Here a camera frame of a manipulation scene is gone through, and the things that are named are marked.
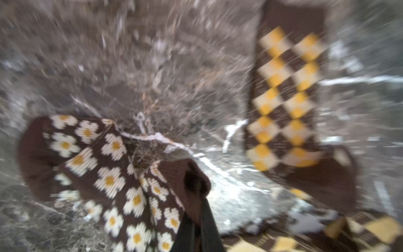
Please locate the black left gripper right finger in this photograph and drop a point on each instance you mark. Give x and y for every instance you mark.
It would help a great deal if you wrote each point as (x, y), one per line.
(210, 238)

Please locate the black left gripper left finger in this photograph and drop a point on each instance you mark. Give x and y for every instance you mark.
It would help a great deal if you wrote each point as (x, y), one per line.
(185, 239)

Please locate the brown daisy pattern sock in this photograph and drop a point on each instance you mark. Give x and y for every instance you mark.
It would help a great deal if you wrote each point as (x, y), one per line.
(64, 158)

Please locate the brown yellow argyle sock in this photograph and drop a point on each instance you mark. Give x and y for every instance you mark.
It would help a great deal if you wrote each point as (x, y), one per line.
(320, 231)
(281, 138)

